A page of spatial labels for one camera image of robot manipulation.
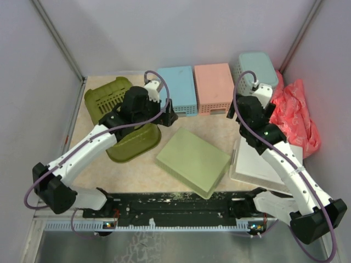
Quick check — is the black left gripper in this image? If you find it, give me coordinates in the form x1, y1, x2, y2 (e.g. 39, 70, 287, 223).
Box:
133, 94, 178, 127

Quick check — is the blue shallow plastic tray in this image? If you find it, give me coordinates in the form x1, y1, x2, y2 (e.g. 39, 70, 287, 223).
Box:
157, 66, 198, 117

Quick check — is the white perforated tray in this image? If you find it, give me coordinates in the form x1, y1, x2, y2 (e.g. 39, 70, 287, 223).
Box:
229, 137, 290, 195

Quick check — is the pink shallow plastic tray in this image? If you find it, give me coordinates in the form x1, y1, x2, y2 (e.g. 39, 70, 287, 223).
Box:
194, 63, 234, 116

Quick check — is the light green shallow tray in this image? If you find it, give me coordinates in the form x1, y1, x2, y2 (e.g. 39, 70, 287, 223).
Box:
155, 128, 230, 199

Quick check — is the large teal perforated basket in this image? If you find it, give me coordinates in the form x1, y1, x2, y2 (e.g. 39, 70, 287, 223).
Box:
232, 52, 279, 95

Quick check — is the olive green plastic basket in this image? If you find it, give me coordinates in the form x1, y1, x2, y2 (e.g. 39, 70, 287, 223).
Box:
84, 77, 161, 163

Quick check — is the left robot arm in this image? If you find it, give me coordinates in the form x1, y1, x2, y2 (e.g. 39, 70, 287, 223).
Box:
32, 85, 178, 218

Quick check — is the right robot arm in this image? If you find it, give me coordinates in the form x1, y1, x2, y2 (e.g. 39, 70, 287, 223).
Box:
227, 95, 347, 244

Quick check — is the pink patterned plastic bag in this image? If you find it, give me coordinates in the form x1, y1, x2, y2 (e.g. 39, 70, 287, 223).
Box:
270, 71, 321, 159

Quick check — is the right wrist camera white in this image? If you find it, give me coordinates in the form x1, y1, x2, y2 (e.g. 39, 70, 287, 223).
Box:
252, 83, 273, 108

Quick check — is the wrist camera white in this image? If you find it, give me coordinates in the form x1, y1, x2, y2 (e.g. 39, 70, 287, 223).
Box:
252, 83, 273, 108
144, 80, 162, 102

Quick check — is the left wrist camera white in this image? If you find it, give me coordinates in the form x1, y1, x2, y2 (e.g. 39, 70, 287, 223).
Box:
144, 80, 162, 102

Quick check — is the right corner metal post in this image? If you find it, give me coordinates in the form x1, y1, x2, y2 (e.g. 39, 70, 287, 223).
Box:
279, 0, 325, 75

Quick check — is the corner metal post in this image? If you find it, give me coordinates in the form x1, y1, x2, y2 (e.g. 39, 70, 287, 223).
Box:
279, 0, 325, 75
30, 0, 86, 82

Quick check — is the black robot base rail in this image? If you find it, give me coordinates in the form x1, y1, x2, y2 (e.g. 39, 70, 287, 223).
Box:
83, 191, 263, 227

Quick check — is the left corner metal post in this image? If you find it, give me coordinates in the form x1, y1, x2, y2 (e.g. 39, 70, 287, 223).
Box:
30, 0, 86, 82

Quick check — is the white slotted cable duct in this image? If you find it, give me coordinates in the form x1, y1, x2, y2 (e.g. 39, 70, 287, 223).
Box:
43, 220, 252, 233

